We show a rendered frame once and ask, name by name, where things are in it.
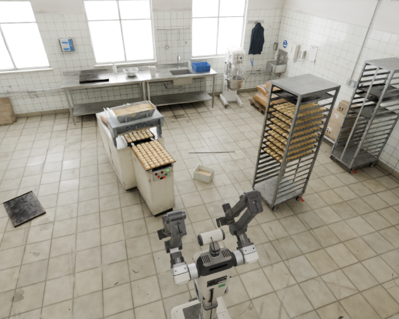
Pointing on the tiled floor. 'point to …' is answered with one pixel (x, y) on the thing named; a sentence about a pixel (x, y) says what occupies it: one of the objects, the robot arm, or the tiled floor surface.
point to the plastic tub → (203, 173)
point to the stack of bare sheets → (23, 208)
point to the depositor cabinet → (122, 154)
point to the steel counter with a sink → (184, 73)
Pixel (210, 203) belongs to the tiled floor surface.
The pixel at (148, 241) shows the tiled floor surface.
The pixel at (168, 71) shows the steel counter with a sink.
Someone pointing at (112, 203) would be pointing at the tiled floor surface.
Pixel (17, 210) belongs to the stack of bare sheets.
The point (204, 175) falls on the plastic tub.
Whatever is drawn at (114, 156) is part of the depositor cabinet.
